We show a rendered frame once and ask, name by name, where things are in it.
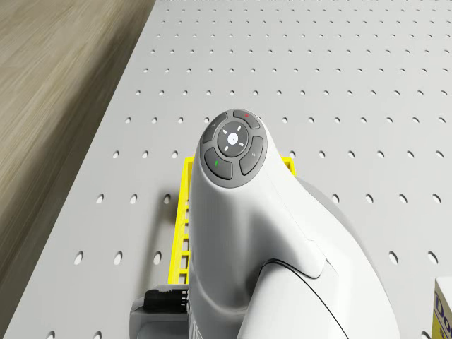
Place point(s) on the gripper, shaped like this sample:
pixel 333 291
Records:
pixel 159 319

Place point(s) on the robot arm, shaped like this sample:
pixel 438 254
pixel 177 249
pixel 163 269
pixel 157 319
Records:
pixel 254 229

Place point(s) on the yellow basket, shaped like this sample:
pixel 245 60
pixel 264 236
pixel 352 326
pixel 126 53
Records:
pixel 181 212

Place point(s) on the yellow and white carton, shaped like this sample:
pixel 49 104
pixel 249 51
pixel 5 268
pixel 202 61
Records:
pixel 443 310

